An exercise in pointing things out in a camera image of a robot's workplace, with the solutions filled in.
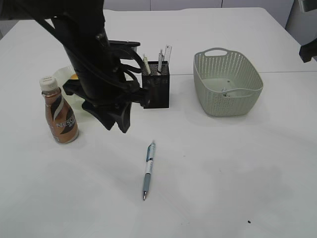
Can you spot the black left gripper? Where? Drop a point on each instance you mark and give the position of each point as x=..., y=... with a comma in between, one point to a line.
x=98, y=92

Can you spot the blue barrel pen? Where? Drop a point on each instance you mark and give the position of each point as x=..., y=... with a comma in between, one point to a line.
x=149, y=168

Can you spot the brown Nescafe coffee bottle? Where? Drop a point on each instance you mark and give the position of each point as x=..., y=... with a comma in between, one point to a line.
x=59, y=114

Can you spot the sugared bread roll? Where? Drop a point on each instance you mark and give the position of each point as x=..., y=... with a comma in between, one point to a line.
x=74, y=77

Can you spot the green barrel pen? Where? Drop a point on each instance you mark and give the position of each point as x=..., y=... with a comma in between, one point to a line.
x=146, y=64

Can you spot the grey grip white pen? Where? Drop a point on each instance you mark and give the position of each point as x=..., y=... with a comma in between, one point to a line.
x=160, y=59

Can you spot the transparent plastic ruler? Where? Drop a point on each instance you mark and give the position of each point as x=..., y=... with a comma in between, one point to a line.
x=167, y=53

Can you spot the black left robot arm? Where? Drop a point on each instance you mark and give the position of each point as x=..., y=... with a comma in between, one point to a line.
x=106, y=69

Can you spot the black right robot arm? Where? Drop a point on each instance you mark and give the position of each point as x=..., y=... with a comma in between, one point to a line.
x=308, y=51

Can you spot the black mesh pen holder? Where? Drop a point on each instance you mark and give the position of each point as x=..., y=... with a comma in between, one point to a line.
x=158, y=86

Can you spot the pale green wavy glass plate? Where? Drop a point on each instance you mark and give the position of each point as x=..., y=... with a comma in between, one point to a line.
x=62, y=76

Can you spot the green woven plastic basket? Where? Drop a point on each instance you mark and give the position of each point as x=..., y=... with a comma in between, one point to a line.
x=216, y=68

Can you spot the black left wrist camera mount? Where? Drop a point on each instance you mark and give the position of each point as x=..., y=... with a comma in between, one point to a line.
x=124, y=49

